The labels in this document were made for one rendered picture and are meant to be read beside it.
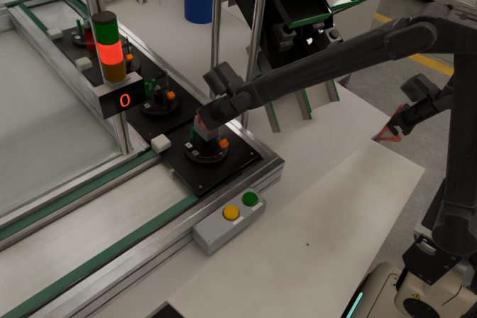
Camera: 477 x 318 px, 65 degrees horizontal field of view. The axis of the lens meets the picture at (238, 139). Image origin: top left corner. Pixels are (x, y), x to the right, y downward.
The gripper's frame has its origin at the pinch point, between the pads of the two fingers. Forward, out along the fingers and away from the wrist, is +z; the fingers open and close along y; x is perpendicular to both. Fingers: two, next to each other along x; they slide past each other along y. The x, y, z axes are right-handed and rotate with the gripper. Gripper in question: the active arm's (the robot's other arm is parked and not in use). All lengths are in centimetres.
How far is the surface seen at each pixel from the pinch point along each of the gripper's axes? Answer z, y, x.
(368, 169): -3, -45, 41
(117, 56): -12.7, 19.0, -21.3
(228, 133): 10.1, -9.9, 7.2
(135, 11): 81, -36, -66
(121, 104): -2.2, 20.2, -12.8
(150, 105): 23.5, 3.7, -12.8
